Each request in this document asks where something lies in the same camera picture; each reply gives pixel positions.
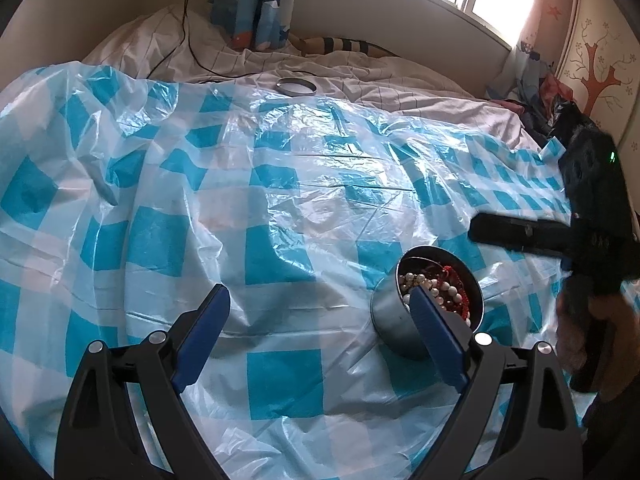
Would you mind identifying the round silver metal tin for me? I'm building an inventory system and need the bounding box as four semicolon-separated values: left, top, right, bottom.
370;246;485;364

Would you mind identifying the right hand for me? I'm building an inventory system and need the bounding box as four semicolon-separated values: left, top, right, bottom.
554;278;640;403

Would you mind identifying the black plastic bag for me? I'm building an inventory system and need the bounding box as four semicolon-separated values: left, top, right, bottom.
548;100;596;148

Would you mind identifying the pile of colourful clothes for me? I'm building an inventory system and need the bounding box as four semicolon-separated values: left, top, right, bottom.
485;41;574;133

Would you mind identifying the blue white checkered plastic sheet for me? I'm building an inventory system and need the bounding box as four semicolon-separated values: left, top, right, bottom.
1;63;568;479

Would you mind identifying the white wardrobe with tree decal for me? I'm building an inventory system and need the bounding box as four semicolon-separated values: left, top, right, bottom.
549;0;640;162

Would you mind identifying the round silver tin lid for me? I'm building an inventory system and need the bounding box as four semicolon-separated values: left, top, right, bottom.
274;77;317;98

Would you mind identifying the striped pillow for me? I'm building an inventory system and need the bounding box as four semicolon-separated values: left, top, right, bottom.
288;35;395;58

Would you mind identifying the white bed sheet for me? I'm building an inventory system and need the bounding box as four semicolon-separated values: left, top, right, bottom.
85;6;538;150

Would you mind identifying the blue cartoon curtain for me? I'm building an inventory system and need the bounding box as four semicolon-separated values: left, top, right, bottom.
209;0;294;52

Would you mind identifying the red woven cord bracelet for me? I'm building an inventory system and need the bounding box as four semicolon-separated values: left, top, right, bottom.
422;261;474;326

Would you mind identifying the pink and pearl bead bracelet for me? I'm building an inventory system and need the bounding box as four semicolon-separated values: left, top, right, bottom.
399;271;467;311

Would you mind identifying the black charger cable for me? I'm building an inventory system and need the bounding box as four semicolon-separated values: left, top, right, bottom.
150;0;241;82

